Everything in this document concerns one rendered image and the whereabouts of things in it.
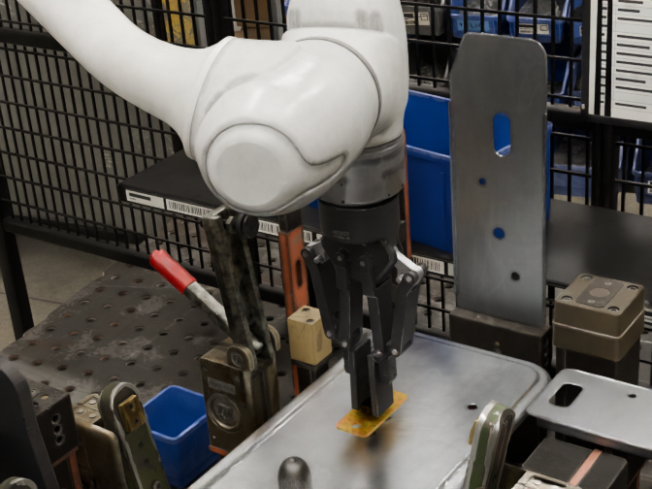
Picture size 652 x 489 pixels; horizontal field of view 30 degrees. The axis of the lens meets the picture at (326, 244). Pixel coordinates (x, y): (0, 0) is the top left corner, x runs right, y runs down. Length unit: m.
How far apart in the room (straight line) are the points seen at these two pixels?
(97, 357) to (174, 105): 1.13
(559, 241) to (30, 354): 0.95
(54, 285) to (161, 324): 1.81
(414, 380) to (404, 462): 0.15
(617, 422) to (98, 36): 0.63
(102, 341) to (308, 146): 1.25
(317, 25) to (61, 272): 3.01
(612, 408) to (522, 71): 0.36
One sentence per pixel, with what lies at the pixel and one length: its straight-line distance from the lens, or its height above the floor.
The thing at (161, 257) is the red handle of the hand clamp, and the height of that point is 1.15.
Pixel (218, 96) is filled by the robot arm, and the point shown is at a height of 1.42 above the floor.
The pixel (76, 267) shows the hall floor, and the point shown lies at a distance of 3.99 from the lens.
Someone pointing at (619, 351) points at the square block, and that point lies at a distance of 1.35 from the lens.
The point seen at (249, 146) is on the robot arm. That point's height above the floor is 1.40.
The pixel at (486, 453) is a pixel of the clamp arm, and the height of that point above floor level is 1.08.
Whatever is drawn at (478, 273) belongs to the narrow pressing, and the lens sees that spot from 1.42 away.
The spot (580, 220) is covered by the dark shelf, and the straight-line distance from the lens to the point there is 1.60.
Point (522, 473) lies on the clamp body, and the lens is 1.12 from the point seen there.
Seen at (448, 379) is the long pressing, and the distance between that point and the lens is 1.32.
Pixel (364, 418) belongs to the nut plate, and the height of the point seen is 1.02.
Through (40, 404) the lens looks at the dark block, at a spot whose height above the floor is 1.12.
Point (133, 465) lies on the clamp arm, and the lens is 1.18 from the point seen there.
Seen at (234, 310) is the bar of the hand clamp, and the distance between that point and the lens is 1.25.
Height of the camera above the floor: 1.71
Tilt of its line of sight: 26 degrees down
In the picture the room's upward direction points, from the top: 5 degrees counter-clockwise
